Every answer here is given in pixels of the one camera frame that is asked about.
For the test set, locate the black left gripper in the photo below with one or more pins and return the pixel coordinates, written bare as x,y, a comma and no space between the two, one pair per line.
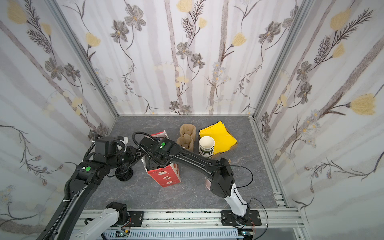
132,154

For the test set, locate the red white paper gift bag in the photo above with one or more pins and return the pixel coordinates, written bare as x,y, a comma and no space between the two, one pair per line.
165,177

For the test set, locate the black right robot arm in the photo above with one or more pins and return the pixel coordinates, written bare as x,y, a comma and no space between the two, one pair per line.
161,153

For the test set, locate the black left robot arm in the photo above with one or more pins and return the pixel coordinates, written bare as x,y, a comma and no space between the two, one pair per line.
105,154

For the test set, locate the stack of black lids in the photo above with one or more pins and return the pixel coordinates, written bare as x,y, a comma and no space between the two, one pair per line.
124,174

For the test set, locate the stack of paper cups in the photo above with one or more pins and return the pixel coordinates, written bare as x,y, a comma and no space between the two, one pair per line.
206,146

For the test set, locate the pink metal straw bucket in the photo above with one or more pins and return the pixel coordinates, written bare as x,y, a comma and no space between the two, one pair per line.
208,184

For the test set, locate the yellow napkin stack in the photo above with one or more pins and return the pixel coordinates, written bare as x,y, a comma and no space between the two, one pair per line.
212,130

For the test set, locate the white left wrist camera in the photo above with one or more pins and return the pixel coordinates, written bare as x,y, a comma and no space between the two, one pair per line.
124,141

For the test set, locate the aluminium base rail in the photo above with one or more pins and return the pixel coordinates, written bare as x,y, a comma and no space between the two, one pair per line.
184,225

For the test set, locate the aluminium corner frame post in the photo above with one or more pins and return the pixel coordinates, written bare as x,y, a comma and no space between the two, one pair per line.
284,52

